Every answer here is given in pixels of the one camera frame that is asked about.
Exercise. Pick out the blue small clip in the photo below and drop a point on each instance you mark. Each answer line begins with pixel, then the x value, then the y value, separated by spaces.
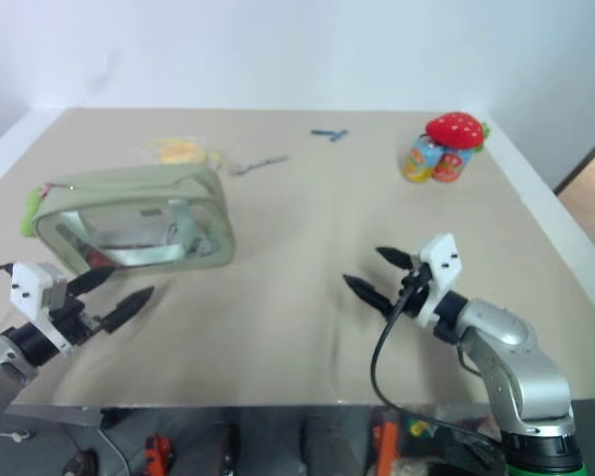
pixel 331 134

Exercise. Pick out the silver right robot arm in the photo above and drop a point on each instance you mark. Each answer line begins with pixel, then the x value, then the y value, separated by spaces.
pixel 513 367

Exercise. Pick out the silver metal spoon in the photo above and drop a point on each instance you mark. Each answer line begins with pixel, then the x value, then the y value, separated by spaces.
pixel 255 165

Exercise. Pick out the beige table cloth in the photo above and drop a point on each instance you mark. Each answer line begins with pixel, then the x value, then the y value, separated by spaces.
pixel 277 258

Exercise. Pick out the yellow printed small can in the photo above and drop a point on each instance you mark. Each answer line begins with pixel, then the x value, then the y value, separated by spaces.
pixel 419 161

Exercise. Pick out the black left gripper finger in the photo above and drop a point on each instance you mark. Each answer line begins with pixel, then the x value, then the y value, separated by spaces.
pixel 129 305
pixel 93 278

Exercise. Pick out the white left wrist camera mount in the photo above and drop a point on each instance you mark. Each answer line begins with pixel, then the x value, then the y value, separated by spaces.
pixel 29 292

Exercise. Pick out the red printed small can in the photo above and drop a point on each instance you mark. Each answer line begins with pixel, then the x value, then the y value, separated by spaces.
pixel 448 166

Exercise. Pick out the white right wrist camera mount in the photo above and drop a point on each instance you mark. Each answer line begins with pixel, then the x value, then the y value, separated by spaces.
pixel 441 275

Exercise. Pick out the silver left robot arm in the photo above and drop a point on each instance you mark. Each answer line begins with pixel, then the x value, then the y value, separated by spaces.
pixel 0 364

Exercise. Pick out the red strawberry plush toy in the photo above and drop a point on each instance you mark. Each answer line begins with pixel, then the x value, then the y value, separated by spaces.
pixel 456 130

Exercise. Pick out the yellow plastic packet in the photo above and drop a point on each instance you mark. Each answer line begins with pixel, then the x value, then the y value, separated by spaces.
pixel 178 150

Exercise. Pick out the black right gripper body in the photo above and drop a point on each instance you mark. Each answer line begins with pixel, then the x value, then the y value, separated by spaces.
pixel 416 292

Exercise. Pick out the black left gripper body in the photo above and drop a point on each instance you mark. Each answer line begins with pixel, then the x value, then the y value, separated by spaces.
pixel 74 317

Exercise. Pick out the green clear toiletry pouch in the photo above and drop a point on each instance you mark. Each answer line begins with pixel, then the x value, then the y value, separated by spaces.
pixel 139 220

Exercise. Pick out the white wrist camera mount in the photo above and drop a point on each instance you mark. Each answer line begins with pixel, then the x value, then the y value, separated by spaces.
pixel 441 275
pixel 29 292

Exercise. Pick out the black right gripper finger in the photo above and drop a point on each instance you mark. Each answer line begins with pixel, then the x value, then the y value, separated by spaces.
pixel 368 293
pixel 394 256

